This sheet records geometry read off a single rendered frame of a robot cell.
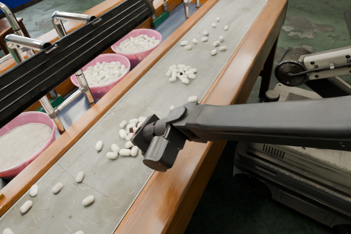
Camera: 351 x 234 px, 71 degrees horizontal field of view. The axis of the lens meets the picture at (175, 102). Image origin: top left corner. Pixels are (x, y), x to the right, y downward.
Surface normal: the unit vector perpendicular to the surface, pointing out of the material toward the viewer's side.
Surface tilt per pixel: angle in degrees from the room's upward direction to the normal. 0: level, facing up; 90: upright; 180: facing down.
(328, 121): 42
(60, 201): 0
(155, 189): 0
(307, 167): 90
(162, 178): 0
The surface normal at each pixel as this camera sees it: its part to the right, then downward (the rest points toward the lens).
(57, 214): -0.10, -0.74
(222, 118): -0.72, -0.54
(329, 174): -0.53, 0.57
